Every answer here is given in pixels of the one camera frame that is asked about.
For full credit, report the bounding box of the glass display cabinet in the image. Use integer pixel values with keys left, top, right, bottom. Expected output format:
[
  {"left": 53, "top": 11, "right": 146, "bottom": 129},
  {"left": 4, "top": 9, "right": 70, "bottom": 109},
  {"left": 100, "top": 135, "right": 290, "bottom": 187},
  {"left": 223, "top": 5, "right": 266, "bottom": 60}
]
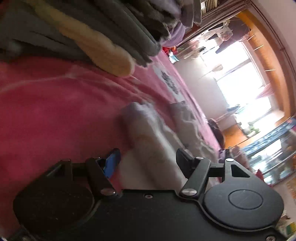
[{"left": 242, "top": 118, "right": 295, "bottom": 186}]

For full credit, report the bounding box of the red cloth by quilt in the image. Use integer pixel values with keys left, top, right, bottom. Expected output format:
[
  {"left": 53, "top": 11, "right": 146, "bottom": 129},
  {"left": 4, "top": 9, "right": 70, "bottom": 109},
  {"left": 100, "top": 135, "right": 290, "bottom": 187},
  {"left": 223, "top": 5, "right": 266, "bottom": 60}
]
[{"left": 162, "top": 46, "right": 178, "bottom": 55}]

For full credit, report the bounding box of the orange wooden cabinet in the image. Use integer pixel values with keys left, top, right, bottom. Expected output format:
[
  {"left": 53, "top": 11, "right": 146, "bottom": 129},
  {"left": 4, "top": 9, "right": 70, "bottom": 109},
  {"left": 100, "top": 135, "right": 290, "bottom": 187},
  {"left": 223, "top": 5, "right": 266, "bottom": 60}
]
[{"left": 223, "top": 124, "right": 248, "bottom": 148}]

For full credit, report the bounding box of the cream folded garment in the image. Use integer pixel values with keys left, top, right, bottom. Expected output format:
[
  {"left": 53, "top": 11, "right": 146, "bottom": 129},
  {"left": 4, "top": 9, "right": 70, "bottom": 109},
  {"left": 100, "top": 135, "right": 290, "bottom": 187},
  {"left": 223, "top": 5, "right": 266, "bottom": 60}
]
[{"left": 25, "top": 1, "right": 135, "bottom": 77}]

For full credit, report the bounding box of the pink floral bed blanket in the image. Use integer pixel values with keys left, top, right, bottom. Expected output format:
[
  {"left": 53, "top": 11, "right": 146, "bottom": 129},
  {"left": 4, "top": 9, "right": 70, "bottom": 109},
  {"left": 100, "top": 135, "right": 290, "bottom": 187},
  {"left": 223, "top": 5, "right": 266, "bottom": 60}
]
[{"left": 1, "top": 52, "right": 220, "bottom": 237}]

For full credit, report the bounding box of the purple quilt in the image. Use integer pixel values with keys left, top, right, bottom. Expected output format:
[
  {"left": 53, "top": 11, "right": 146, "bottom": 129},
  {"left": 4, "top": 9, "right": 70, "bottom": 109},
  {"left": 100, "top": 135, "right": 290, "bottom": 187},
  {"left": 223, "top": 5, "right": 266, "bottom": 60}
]
[{"left": 161, "top": 22, "right": 186, "bottom": 48}]

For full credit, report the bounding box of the white purple patterned garment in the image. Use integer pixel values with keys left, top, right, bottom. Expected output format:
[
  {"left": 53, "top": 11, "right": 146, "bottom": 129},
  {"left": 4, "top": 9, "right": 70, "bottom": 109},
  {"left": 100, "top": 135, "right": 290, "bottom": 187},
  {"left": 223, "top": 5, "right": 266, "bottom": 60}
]
[{"left": 119, "top": 101, "right": 218, "bottom": 191}]

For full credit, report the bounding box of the grey folded garment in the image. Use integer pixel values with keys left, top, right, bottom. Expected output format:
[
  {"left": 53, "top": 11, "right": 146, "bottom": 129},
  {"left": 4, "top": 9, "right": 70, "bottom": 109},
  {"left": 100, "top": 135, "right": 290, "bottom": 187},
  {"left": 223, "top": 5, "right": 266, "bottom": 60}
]
[{"left": 1, "top": 1, "right": 161, "bottom": 66}]

